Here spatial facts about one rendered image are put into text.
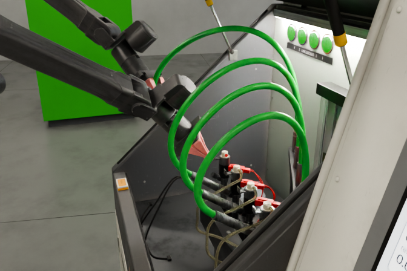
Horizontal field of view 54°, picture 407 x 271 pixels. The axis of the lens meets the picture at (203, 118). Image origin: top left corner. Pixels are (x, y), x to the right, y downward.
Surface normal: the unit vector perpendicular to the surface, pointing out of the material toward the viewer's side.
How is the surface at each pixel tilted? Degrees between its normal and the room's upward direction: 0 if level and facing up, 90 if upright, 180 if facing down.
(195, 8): 90
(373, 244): 76
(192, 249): 0
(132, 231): 0
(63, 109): 90
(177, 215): 0
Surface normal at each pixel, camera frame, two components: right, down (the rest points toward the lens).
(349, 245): -0.93, -0.11
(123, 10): 0.29, 0.35
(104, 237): 0.00, -0.93
